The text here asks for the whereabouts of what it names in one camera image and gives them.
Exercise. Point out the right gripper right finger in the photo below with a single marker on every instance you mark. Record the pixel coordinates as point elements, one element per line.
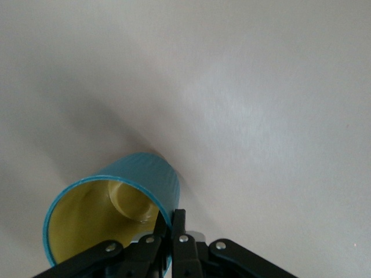
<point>188,257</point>

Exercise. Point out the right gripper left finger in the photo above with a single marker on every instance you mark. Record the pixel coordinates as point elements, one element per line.
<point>139,255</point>

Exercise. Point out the teal cup yellow inside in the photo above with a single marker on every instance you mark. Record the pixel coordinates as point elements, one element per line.
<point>145,173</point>

